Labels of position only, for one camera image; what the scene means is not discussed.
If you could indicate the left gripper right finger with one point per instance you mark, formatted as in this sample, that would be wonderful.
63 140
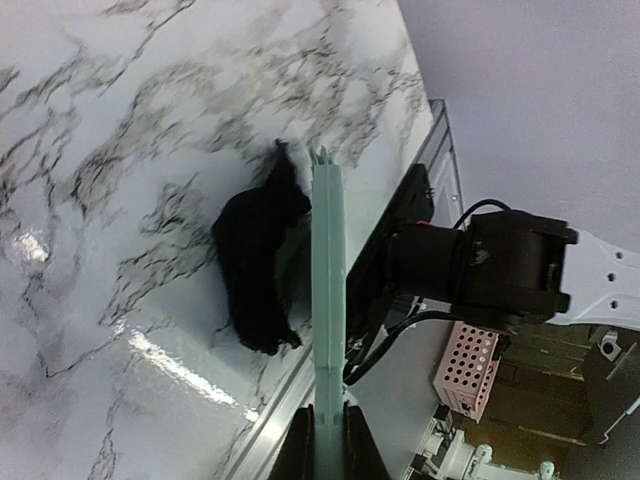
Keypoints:
362 458

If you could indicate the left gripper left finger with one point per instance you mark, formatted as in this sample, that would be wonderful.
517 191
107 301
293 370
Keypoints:
295 460

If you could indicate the green hand brush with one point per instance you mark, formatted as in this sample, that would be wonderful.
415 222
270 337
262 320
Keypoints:
328 284

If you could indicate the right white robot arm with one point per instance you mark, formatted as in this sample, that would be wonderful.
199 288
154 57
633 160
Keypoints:
510 268

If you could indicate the aluminium front frame rail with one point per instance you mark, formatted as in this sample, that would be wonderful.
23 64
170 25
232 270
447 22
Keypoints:
257 456

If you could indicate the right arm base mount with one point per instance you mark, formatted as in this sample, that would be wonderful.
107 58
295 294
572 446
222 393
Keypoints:
369 291

